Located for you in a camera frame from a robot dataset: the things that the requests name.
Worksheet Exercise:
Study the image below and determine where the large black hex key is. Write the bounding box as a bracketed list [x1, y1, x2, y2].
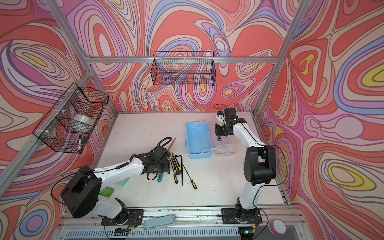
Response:
[175, 155, 184, 187]

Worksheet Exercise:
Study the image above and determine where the yellow black utility knife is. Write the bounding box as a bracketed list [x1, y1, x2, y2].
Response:
[171, 153, 181, 176]

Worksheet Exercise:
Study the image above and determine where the blue plastic tool box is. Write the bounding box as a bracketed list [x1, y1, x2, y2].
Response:
[186, 118, 238, 160]

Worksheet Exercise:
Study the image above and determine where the teal utility knife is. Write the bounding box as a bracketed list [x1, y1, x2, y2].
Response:
[157, 173, 164, 183]

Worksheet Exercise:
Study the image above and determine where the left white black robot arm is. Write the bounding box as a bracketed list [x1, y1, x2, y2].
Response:
[60, 145, 171, 225]

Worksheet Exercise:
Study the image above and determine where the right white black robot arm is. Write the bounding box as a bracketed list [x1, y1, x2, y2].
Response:
[215, 108, 277, 211]

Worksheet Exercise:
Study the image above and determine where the small clock card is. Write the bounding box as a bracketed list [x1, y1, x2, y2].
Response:
[118, 178, 130, 187]

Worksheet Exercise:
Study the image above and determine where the green packet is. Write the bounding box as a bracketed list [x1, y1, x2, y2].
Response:
[99, 187, 115, 198]

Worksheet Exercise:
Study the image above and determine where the silver tape roll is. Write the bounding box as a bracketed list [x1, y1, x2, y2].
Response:
[72, 114, 94, 126]

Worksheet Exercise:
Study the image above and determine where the black marker pen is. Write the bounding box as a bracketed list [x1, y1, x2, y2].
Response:
[78, 135, 82, 153]

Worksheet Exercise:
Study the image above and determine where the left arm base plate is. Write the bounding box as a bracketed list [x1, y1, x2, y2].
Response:
[101, 209, 144, 227]

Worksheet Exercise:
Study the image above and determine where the back black wire basket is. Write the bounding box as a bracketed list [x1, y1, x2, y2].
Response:
[151, 51, 216, 87]

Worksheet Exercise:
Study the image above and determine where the black wire basket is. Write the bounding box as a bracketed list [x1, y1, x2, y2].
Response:
[33, 83, 109, 154]
[151, 51, 216, 87]

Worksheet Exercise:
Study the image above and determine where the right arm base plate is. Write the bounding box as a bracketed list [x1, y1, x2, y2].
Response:
[218, 208, 263, 226]

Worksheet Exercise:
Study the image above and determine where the left black wire basket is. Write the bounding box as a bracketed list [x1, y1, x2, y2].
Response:
[33, 83, 109, 154]

